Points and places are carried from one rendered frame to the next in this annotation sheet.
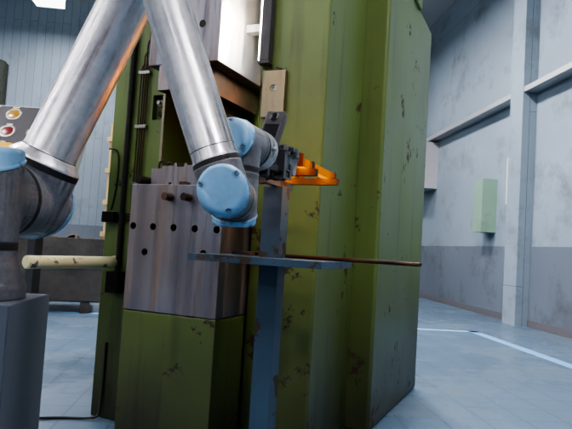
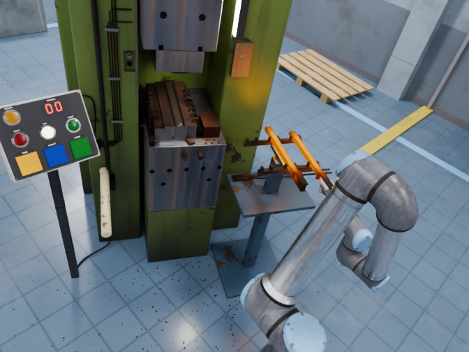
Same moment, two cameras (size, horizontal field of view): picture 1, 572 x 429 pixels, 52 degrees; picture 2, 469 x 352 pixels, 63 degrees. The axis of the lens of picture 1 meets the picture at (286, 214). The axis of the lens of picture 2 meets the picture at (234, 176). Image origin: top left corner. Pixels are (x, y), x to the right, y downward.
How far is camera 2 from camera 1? 2.02 m
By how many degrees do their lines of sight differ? 61
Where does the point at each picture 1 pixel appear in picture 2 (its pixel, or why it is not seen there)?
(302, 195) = (252, 121)
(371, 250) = not seen: hidden behind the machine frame
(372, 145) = not seen: hidden behind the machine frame
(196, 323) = (203, 209)
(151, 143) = (125, 90)
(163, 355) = (181, 225)
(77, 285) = not seen: outside the picture
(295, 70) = (259, 42)
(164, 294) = (180, 201)
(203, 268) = (209, 186)
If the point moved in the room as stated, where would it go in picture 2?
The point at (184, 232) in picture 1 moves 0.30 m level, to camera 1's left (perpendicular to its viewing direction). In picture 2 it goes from (195, 171) to (142, 191)
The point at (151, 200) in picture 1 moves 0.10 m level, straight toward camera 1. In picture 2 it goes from (167, 156) to (181, 166)
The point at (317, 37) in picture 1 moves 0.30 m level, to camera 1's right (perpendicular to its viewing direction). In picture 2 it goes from (280, 18) to (323, 12)
